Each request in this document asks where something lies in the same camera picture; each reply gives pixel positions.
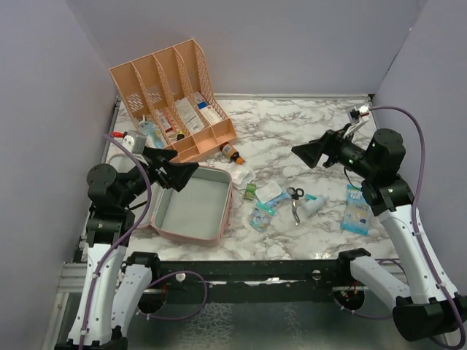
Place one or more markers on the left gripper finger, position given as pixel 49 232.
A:
pixel 177 175
pixel 154 155

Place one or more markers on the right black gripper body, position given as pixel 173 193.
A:
pixel 344 151

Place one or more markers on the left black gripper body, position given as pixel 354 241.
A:
pixel 155 172

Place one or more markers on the black handled scissors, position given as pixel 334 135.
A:
pixel 295 194

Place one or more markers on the pink medicine kit case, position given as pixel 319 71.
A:
pixel 198 214

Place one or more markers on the white plastic bottle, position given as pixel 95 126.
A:
pixel 312 204

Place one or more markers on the brown medicine bottle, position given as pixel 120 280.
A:
pixel 231 153

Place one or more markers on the alcohol wipes bag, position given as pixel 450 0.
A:
pixel 272 194

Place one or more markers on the white gauze pack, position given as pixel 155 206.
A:
pixel 241 177

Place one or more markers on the small green box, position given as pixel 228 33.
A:
pixel 249 193

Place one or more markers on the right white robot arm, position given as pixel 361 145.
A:
pixel 428 304

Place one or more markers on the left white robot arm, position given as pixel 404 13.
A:
pixel 107 305

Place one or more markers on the blue white medicine box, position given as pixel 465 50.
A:
pixel 206 109

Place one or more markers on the blue patterned pouch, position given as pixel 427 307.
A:
pixel 152 133

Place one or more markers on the orange plastic file organizer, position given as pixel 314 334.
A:
pixel 157 80

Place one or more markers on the teal bandage packet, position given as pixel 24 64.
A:
pixel 265 209

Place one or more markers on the blue tissue pack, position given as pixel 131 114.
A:
pixel 357 213

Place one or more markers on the clear bandage bag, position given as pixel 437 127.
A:
pixel 260 220

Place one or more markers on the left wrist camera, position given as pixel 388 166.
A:
pixel 134 142

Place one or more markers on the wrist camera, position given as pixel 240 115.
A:
pixel 358 114
pixel 134 142

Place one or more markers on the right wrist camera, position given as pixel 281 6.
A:
pixel 358 114

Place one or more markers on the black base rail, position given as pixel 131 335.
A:
pixel 245 281

